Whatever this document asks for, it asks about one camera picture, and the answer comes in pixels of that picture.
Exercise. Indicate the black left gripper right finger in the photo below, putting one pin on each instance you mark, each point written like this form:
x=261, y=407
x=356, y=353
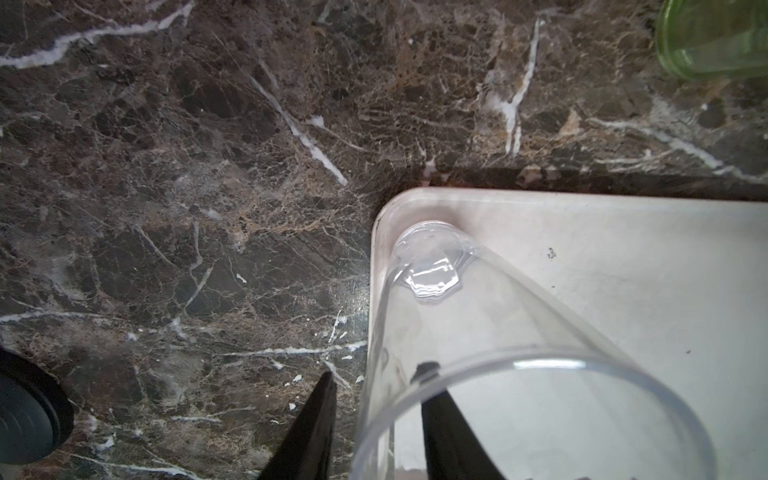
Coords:
x=452, y=450

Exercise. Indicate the white plastic tray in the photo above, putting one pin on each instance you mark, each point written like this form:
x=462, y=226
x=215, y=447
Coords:
x=679, y=285

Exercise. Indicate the clear tall plastic tumbler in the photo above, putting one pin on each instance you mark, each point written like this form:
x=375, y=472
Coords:
x=546, y=395

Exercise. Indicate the black round microphone stand base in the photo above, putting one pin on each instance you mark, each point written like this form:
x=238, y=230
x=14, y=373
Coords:
x=36, y=415

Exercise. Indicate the short green tumbler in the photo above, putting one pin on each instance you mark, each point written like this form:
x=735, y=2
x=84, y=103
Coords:
x=709, y=39

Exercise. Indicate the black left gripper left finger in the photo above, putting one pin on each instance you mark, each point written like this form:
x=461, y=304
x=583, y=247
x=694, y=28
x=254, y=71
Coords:
x=306, y=451

